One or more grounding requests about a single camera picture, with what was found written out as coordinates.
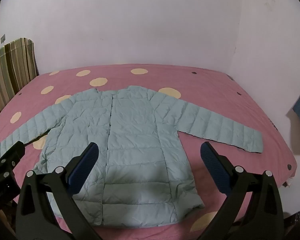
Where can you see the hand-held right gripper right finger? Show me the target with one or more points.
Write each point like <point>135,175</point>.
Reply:
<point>212,162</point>

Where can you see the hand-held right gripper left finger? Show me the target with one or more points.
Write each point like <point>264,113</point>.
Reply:
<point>86,166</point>

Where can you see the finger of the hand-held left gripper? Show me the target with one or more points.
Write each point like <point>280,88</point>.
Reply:
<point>12,153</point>

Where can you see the light blue puffer jacket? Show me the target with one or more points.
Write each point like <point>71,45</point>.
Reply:
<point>130,150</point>

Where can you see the pink dotted bed sheet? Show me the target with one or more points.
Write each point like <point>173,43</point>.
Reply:
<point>215,97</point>

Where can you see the striped cushion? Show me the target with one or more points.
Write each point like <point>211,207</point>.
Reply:
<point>11,75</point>

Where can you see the black object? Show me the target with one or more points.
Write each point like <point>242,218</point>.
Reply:
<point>291,220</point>

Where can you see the white wall socket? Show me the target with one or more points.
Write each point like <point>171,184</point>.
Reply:
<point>3,38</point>

